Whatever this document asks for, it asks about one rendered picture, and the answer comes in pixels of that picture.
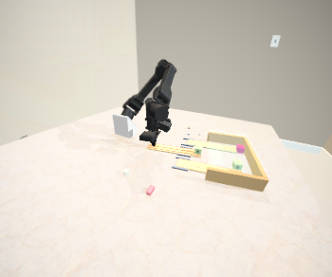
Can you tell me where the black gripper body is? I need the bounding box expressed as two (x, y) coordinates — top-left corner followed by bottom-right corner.
(139, 116), (158, 142)

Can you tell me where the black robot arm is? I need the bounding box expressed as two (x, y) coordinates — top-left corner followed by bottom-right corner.
(120, 59), (177, 133)

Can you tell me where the pale green cube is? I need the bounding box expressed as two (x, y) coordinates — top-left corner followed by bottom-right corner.
(194, 145), (203, 155)

